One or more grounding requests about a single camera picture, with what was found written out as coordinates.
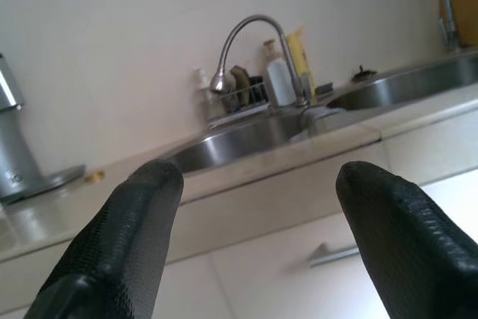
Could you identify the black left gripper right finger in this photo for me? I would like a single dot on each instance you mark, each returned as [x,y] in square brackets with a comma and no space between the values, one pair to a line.
[411,255]

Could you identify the beige kitchen countertop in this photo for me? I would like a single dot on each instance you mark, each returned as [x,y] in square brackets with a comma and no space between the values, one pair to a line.
[33,222]

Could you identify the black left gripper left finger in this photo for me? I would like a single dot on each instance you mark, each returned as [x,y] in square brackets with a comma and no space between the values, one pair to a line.
[112,251]

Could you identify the brown dish scrubber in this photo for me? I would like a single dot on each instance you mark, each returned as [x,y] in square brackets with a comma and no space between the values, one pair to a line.
[241,80]

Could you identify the grey steel pipe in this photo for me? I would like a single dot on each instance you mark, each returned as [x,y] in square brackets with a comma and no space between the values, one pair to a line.
[446,5]

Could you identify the silver kitchen appliance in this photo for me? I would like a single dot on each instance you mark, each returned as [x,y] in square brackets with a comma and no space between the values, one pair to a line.
[15,147]

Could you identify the black sink plug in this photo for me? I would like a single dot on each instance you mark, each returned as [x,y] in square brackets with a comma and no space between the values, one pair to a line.
[364,75]

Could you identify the stainless steel double sink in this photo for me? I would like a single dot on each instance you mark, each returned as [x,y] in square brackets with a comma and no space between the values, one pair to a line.
[231,147]

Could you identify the white cabinet door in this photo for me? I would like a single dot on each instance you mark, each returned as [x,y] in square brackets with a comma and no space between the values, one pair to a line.
[194,289]
[284,289]

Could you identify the small black block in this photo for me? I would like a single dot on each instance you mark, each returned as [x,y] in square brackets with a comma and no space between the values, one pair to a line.
[325,88]

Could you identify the steel gooseneck faucet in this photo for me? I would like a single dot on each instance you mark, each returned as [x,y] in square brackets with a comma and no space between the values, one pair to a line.
[219,83]

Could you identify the round wooden cutting board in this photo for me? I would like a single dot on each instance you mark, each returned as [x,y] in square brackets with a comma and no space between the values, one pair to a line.
[465,1]

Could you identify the gold bottle cap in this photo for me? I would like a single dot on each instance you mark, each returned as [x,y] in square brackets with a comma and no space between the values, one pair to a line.
[94,177]

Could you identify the white pump bottle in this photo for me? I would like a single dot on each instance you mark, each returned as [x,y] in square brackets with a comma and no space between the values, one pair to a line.
[278,80]

